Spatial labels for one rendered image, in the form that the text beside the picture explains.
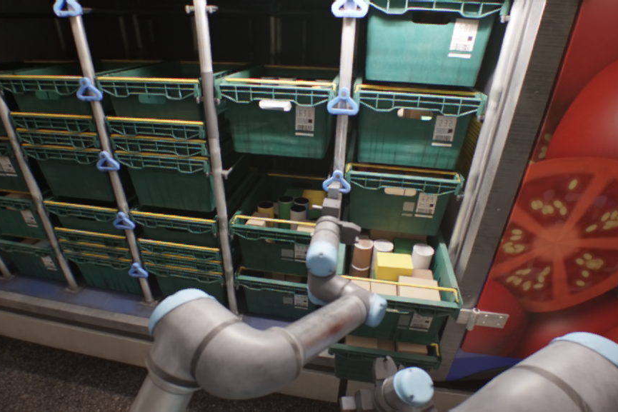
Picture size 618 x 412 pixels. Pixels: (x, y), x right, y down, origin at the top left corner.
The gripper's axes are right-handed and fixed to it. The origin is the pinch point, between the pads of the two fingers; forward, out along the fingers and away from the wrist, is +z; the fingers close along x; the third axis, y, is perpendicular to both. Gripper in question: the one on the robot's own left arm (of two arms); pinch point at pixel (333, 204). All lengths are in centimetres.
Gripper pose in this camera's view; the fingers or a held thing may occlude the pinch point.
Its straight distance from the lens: 107.1
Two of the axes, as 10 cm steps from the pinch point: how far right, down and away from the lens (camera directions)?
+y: -9.8, -1.4, 1.0
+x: -0.7, 8.7, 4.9
